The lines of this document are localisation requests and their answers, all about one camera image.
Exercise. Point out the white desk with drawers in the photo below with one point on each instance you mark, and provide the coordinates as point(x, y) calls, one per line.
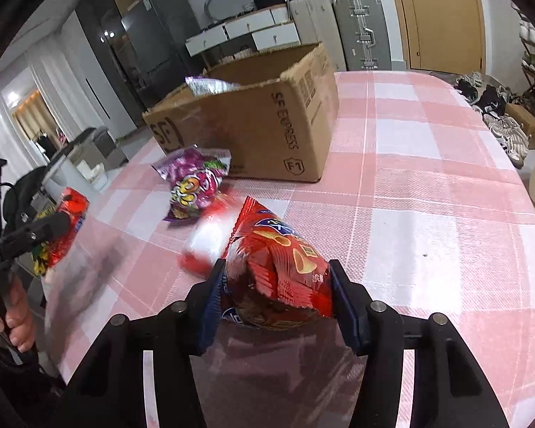
point(249, 26)

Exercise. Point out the pile of shoes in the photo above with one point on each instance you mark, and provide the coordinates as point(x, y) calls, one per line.
point(504, 129)

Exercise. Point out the brown cardboard box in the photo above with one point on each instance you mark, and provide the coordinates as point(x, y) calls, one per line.
point(258, 133)

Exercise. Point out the small closed cardboard box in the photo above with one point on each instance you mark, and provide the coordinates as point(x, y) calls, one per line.
point(524, 122)

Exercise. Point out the white shoes pair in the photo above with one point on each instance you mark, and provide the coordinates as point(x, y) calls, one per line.
point(528, 33)

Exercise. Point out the dark glass cabinet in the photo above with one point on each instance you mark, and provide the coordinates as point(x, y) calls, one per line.
point(100, 62)

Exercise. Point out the wooden door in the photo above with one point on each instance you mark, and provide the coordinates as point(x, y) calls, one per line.
point(441, 18)

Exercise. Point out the grey and white appliance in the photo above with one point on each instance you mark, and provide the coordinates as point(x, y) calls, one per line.
point(102, 142)

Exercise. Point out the red chip bag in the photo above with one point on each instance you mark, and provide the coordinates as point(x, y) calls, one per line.
point(276, 267)

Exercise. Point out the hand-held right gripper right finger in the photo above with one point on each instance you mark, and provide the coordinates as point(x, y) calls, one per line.
point(350, 321)

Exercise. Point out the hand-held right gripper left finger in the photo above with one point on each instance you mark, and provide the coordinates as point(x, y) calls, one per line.
point(209, 321)

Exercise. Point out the silver suitcase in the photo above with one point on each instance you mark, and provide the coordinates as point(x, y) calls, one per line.
point(361, 31)

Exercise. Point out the red and yellow snack packet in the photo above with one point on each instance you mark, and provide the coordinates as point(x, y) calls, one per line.
point(73, 209)

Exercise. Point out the purple snack packet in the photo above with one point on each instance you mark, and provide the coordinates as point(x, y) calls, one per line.
point(191, 183)

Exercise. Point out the grey refrigerator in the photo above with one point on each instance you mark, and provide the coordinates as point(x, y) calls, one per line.
point(160, 31)

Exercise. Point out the red and white snack packet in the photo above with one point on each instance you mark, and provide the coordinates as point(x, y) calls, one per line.
point(205, 236)

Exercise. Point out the pink checkered tablecloth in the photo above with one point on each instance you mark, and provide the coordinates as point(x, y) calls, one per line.
point(428, 187)

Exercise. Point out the person's left hand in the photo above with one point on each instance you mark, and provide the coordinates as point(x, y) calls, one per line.
point(22, 316)

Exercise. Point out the white suitcase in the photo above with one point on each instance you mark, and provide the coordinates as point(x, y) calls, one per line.
point(314, 22)

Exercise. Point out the silver snack bag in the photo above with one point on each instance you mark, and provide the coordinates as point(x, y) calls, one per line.
point(209, 84)

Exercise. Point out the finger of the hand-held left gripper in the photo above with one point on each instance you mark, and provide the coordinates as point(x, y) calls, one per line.
point(31, 234)

